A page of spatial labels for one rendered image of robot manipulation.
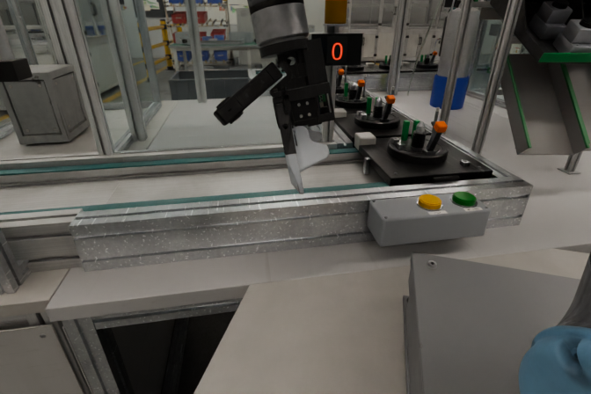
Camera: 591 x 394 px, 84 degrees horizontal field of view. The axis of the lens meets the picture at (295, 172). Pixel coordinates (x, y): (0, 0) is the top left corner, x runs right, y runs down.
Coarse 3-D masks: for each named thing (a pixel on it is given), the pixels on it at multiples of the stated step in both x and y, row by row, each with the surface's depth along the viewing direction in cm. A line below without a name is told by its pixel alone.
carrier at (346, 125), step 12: (336, 108) 112; (336, 120) 106; (348, 120) 106; (360, 120) 100; (372, 120) 99; (384, 120) 97; (396, 120) 99; (348, 132) 96; (360, 132) 96; (372, 132) 96; (384, 132) 96; (396, 132) 96; (408, 132) 96
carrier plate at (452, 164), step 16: (384, 144) 87; (448, 144) 87; (384, 160) 77; (448, 160) 77; (384, 176) 72; (400, 176) 70; (416, 176) 70; (432, 176) 70; (464, 176) 72; (480, 176) 73
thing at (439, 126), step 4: (432, 124) 72; (436, 124) 70; (440, 124) 70; (444, 124) 70; (436, 128) 70; (440, 128) 69; (444, 128) 70; (436, 132) 71; (440, 132) 70; (432, 136) 73; (436, 136) 72; (440, 136) 72; (432, 140) 73; (436, 140) 72; (428, 144) 74; (432, 144) 73; (428, 148) 74; (432, 148) 74
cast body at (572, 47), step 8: (568, 24) 68; (576, 24) 66; (584, 24) 65; (560, 32) 71; (568, 32) 68; (576, 32) 66; (584, 32) 65; (560, 40) 70; (568, 40) 68; (576, 40) 67; (584, 40) 67; (560, 48) 70; (568, 48) 68; (576, 48) 67; (584, 48) 67
